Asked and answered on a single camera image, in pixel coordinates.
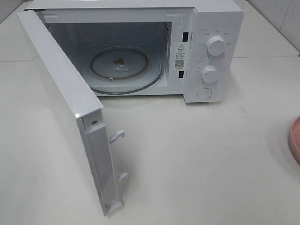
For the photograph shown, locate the round white door-release button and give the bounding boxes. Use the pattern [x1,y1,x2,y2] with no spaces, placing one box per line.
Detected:
[197,88,212,99]

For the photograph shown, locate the white microwave door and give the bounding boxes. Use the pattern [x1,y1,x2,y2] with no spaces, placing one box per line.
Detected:
[17,10,128,215]

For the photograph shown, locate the white microwave knob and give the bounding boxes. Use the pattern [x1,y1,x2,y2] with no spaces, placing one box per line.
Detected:
[201,66,219,83]
[206,34,226,56]

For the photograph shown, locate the pink round plate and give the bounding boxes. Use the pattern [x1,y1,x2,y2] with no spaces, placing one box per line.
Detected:
[288,117,300,164]

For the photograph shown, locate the glass microwave turntable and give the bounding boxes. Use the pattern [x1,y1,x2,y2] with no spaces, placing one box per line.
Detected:
[85,46,164,95]

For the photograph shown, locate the white warning label sticker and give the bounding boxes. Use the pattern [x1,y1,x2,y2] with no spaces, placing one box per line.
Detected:
[173,42,188,69]

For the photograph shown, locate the white microwave oven body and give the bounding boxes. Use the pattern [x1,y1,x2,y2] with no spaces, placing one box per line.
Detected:
[22,0,244,103]

